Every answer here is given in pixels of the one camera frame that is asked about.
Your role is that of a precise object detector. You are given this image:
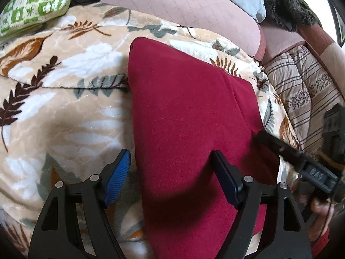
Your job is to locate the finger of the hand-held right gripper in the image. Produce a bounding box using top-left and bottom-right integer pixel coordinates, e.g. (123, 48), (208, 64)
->
(255, 130), (304, 168)

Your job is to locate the person's right forearm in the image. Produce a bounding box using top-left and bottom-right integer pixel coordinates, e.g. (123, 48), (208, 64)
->
(310, 228), (331, 259)

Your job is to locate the pink sofa backrest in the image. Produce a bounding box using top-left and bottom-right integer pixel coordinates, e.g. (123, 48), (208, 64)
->
(102, 0), (306, 61)

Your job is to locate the beige leaf-print blanket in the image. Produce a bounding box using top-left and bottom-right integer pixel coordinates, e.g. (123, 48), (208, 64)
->
(0, 2), (300, 259)

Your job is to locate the person's right hand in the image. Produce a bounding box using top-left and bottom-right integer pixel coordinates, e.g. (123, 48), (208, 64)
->
(292, 178), (336, 241)

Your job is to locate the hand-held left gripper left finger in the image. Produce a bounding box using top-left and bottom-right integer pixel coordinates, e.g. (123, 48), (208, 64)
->
(28, 149), (132, 259)

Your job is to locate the brown patchwork cover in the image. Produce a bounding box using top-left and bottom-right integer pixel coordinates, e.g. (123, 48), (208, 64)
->
(296, 23), (345, 95)

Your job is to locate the green white patterned pillow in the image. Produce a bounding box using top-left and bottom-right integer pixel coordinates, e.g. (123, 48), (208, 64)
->
(0, 0), (81, 37)

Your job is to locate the striped beige quilt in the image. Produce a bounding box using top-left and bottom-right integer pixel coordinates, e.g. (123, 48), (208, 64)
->
(263, 43), (345, 152)

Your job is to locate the dark brown furry cloth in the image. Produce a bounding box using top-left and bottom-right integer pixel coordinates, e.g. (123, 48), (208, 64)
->
(263, 0), (323, 32)

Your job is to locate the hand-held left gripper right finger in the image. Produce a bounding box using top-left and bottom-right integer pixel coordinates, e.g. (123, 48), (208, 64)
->
(210, 150), (313, 259)

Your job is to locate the dark red garment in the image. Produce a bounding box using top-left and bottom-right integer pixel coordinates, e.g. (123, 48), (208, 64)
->
(128, 36), (281, 259)

